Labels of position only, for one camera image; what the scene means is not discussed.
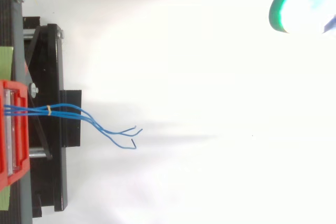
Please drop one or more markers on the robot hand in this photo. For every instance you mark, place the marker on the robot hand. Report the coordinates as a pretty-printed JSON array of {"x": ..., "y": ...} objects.
[{"x": 302, "y": 6}]

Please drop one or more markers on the black stand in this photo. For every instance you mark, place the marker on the black stand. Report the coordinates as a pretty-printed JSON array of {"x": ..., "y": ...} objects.
[{"x": 47, "y": 82}]

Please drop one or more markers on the red bin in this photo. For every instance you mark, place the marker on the red bin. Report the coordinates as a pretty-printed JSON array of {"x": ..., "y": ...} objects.
[{"x": 18, "y": 129}]

